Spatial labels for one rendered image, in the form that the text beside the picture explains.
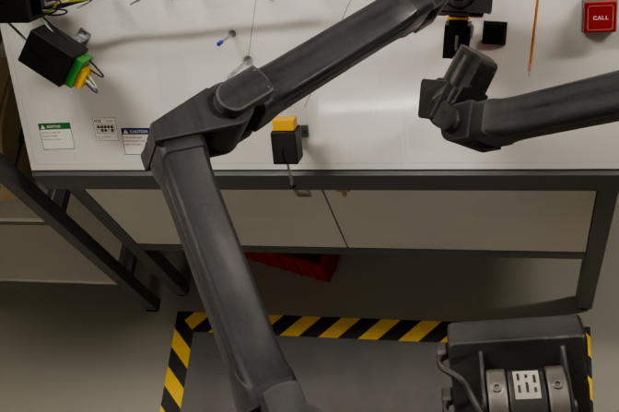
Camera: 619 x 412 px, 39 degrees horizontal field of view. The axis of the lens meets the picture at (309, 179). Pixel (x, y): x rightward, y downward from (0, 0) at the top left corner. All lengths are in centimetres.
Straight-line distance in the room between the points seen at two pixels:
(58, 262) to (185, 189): 162
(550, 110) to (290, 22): 60
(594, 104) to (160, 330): 176
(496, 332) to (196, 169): 45
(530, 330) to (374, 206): 127
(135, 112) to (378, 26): 72
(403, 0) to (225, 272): 47
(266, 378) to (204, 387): 163
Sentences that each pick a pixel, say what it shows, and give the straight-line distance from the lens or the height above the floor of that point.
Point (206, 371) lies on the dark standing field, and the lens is 253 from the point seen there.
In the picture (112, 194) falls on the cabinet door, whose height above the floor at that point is 69.
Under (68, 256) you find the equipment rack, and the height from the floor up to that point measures 24.
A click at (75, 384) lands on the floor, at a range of 268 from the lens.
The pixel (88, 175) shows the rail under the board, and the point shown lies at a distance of 184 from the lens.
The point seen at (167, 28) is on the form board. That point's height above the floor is 109.
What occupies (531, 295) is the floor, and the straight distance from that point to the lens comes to 246.
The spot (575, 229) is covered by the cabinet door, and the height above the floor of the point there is 53.
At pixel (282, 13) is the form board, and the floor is 110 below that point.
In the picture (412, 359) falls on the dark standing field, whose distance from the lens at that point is 242.
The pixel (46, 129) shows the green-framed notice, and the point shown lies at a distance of 185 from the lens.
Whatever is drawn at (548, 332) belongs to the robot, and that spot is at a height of 172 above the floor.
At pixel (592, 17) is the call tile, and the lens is 152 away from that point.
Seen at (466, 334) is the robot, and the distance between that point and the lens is 63.
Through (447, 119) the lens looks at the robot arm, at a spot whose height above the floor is 122.
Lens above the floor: 232
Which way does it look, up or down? 60 degrees down
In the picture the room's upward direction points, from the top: 25 degrees counter-clockwise
